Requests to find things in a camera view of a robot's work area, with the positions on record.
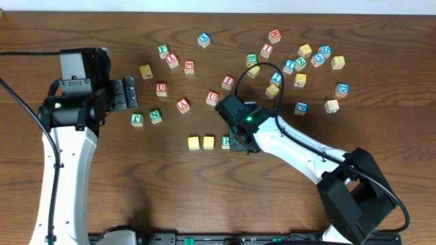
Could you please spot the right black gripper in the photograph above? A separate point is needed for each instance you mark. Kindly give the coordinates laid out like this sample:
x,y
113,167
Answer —
x,y
230,109

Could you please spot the red X block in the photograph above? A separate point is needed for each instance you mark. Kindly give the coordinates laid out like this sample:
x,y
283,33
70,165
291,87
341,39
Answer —
x,y
172,60

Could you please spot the yellow block hammer side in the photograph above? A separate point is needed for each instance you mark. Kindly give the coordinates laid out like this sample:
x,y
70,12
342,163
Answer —
x,y
300,80

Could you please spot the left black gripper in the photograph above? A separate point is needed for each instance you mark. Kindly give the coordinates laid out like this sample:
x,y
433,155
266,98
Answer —
x,y
120,92

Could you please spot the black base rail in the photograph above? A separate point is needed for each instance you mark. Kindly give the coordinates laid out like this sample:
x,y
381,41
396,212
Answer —
x,y
293,238

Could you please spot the plain wood L block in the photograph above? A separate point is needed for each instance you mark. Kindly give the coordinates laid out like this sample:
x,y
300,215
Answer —
x,y
331,106

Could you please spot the red U block left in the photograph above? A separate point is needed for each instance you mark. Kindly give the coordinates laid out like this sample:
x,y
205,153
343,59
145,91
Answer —
x,y
161,89

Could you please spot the yellow block upper right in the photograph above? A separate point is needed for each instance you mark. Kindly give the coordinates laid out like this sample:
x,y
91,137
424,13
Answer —
x,y
305,51

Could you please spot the red E block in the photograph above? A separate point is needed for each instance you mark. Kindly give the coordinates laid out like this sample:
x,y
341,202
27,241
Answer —
x,y
189,67

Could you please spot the red A block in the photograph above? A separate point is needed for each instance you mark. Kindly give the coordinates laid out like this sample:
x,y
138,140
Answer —
x,y
183,105

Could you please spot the blue D block right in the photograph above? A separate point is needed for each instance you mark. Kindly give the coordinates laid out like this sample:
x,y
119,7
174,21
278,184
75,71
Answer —
x,y
342,90

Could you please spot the yellow block far left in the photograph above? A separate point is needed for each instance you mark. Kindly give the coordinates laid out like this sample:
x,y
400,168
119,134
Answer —
x,y
146,72

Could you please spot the green B block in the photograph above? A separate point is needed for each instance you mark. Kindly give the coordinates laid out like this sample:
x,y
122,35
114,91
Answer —
x,y
251,58

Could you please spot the red U block centre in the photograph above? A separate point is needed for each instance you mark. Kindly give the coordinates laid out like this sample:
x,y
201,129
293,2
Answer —
x,y
212,98

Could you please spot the red I block upper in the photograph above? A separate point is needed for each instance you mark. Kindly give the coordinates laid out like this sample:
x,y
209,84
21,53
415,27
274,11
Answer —
x,y
266,51

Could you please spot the blue D block upper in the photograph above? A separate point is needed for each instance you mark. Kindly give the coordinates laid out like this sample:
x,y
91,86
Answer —
x,y
325,51

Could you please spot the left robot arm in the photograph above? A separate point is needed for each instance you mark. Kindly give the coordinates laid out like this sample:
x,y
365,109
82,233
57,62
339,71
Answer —
x,y
71,116

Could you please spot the blue T block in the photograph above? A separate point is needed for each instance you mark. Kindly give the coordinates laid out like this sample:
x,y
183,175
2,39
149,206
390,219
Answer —
x,y
289,66

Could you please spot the blue P block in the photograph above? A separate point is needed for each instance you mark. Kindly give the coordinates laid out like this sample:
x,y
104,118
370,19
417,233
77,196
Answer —
x,y
301,108

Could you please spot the red block top right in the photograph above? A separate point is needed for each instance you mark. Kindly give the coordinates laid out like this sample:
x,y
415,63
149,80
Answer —
x,y
274,36

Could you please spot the blue 5 block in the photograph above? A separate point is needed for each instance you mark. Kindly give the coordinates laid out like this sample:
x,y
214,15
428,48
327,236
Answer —
x,y
317,59

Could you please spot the yellow O block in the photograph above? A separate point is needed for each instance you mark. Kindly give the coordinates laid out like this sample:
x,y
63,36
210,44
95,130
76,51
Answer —
x,y
208,142

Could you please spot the green N block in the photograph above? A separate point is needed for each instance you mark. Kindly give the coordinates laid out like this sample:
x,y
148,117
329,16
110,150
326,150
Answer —
x,y
155,116

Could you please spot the green R block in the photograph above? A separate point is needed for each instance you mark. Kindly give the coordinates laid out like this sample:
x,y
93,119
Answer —
x,y
225,142

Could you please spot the blue 2 block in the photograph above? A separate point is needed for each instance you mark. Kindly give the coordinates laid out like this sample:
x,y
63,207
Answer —
x,y
276,79

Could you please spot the blue d block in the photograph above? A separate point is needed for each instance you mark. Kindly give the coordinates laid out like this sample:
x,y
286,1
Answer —
x,y
325,51
342,90

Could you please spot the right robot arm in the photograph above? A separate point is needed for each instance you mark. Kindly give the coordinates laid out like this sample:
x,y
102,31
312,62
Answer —
x,y
354,192

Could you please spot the red i block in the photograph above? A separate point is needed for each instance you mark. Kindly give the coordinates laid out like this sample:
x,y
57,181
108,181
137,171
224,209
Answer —
x,y
228,82
266,51

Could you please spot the yellow S block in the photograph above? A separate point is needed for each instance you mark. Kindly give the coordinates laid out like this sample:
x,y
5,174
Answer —
x,y
272,91

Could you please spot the yellow block centre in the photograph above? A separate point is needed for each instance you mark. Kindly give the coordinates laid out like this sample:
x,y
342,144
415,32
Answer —
x,y
253,70

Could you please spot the yellow C block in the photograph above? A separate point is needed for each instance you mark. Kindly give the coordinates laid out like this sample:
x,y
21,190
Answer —
x,y
194,143

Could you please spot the green F block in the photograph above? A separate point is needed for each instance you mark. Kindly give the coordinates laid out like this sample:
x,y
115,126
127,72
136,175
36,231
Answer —
x,y
163,51

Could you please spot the red I block centre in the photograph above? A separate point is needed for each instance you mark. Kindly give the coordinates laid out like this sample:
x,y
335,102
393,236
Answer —
x,y
228,82

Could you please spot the yellow 8 block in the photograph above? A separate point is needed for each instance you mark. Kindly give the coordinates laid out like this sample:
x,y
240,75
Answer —
x,y
338,62

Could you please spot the blue X block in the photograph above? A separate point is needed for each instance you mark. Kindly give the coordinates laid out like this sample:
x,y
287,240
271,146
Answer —
x,y
204,40

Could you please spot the red u block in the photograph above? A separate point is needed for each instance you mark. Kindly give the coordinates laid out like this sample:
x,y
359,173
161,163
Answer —
x,y
212,98
161,89

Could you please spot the green J block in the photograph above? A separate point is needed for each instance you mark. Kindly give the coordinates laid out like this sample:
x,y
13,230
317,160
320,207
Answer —
x,y
137,120

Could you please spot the green Z block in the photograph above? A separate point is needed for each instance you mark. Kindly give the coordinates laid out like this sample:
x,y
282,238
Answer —
x,y
301,63

